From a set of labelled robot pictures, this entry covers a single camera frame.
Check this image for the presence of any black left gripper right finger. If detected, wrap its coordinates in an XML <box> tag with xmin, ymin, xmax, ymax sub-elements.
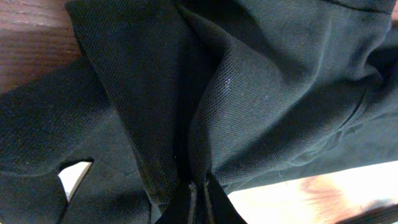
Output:
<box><xmin>204</xmin><ymin>174</ymin><xmax>247</xmax><ymax>224</ymax></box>

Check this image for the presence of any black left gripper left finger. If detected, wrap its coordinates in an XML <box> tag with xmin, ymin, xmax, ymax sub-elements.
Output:
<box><xmin>155</xmin><ymin>182</ymin><xmax>197</xmax><ymax>224</ymax></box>

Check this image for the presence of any black t-shirt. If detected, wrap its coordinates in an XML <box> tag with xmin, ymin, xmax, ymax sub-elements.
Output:
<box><xmin>1</xmin><ymin>0</ymin><xmax>397</xmax><ymax>223</ymax></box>

